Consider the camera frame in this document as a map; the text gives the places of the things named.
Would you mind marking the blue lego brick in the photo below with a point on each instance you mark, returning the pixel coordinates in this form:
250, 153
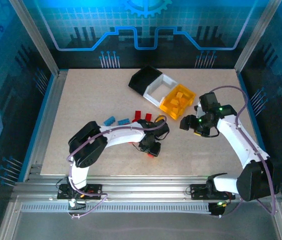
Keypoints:
109, 121
123, 122

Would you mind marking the aluminium front rail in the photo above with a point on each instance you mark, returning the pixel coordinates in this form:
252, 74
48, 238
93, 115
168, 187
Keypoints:
143, 187

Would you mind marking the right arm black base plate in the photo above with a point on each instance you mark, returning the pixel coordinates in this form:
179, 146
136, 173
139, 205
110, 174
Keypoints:
196, 191

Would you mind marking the blue table edge strip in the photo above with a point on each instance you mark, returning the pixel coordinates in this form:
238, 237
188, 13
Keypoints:
36, 130
244, 86

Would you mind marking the aluminium side rail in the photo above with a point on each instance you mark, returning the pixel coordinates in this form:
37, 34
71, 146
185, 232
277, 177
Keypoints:
46, 125

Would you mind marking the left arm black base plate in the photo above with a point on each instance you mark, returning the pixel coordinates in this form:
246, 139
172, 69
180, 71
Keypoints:
93, 191

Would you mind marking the white plastic bin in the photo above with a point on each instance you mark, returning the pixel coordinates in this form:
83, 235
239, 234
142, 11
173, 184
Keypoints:
164, 80

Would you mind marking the yellow plastic bin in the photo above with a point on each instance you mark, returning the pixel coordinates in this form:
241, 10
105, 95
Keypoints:
188, 96

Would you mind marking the black controller box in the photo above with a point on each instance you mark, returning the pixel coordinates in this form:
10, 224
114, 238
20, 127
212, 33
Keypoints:
216, 211

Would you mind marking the aluminium frame post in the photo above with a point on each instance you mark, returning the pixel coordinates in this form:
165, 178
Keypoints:
34, 40
256, 37

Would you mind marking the black plastic bin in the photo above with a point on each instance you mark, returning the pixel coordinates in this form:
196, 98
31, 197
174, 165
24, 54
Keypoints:
143, 77

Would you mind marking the grey metal base panel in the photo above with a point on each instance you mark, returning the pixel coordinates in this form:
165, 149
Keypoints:
141, 227

